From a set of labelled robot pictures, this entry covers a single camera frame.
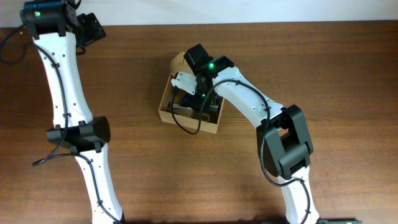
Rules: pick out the brown cardboard box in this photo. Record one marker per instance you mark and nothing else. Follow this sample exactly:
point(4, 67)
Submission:
point(188, 119)

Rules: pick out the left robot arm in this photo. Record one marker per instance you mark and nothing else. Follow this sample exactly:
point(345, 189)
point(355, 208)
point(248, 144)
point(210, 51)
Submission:
point(60, 35)

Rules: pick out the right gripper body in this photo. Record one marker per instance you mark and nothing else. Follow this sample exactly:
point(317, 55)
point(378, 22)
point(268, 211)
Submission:
point(199, 98)

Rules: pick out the yellow tape roll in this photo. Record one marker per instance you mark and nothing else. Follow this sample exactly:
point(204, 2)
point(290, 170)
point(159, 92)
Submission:
point(205, 117)

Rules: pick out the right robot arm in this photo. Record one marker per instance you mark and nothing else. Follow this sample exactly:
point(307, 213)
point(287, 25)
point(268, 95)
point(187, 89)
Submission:
point(284, 145)

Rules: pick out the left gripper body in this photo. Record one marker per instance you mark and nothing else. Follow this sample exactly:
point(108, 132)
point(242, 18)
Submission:
point(90, 30)

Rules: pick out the black whiteboard marker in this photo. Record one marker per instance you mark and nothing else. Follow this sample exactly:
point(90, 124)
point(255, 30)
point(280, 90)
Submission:
point(176, 106)

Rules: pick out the black sharpie marker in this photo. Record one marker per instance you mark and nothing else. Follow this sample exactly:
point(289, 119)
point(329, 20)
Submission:
point(214, 108)

